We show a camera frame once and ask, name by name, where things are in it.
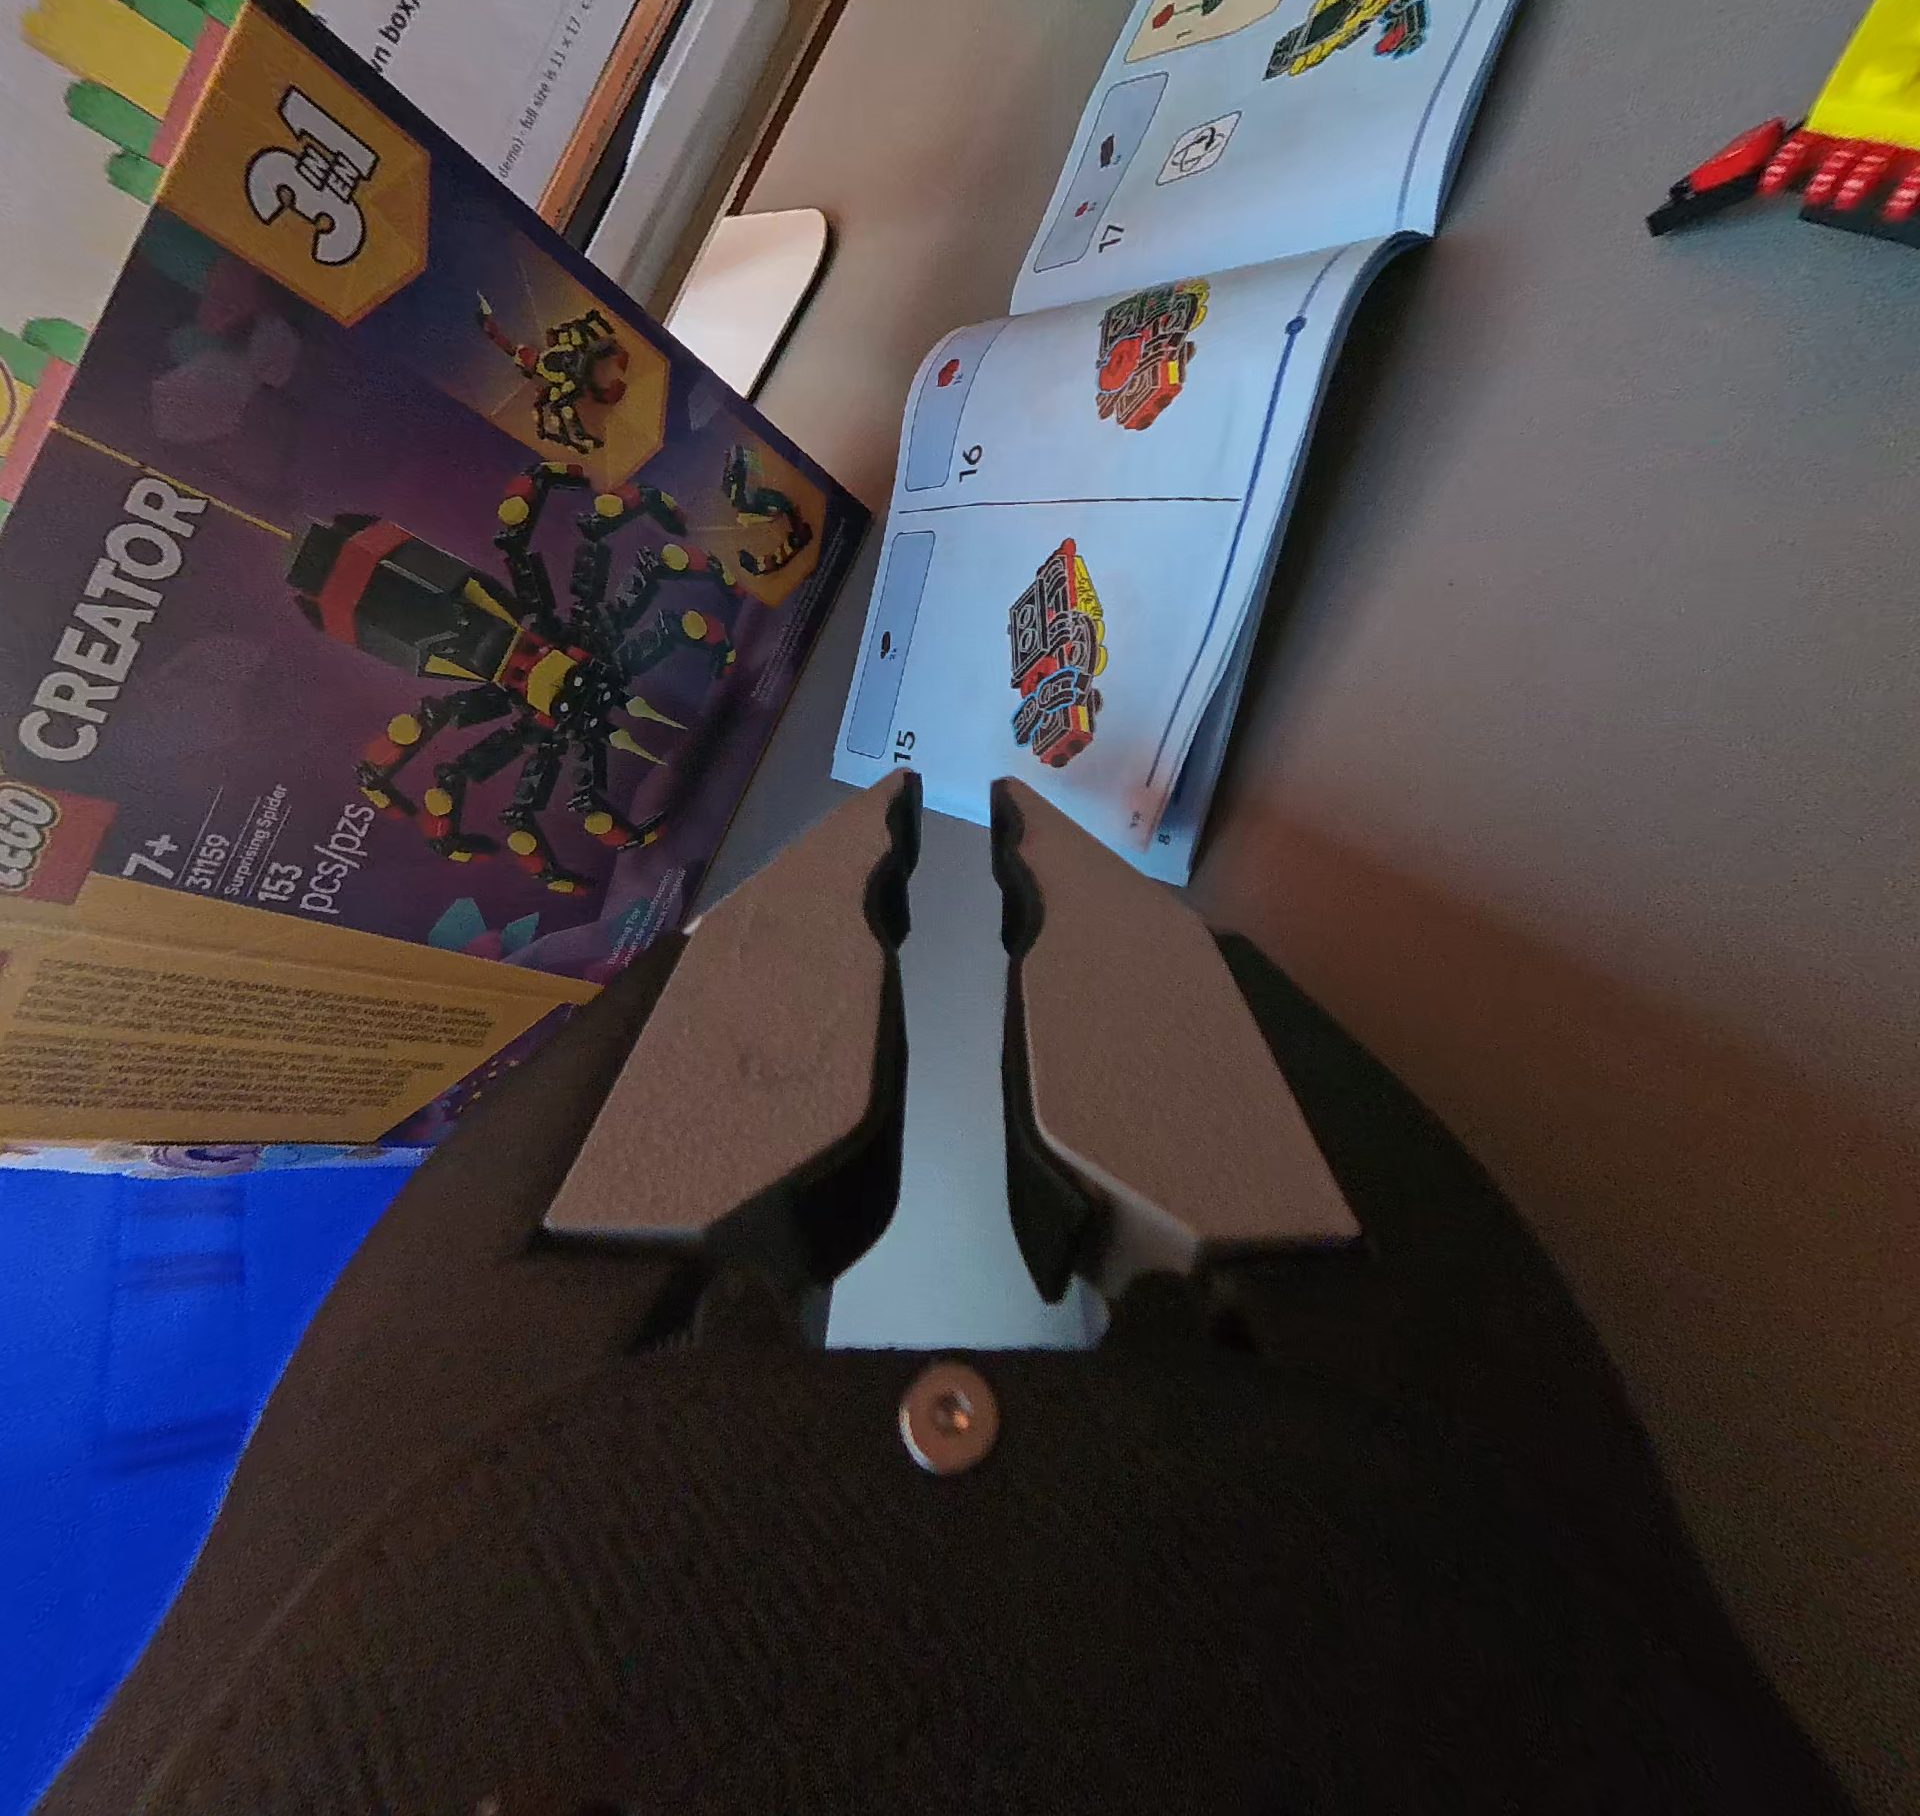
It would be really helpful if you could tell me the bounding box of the brown wooden board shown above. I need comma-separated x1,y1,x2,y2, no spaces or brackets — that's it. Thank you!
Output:
735,0,907,219

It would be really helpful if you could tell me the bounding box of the purple lego set box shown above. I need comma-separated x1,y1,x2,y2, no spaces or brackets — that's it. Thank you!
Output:
0,0,874,1150

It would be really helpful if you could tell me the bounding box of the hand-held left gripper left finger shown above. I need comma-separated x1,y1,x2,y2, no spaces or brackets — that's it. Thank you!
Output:
541,770,922,1260

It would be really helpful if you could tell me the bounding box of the blue cloth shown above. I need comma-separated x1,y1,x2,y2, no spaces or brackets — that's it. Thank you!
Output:
0,1140,430,1811

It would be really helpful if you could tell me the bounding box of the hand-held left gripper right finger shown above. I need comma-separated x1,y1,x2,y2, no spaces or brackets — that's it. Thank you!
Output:
990,778,1361,1296

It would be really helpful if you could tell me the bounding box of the lego instruction booklet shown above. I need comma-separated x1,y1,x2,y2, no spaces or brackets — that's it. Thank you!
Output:
832,0,1563,888

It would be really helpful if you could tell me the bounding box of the yellow red black lego model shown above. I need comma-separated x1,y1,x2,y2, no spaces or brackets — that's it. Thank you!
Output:
1647,0,1920,249

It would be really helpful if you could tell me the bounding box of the silver metal stand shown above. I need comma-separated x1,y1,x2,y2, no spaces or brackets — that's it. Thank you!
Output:
541,0,830,400

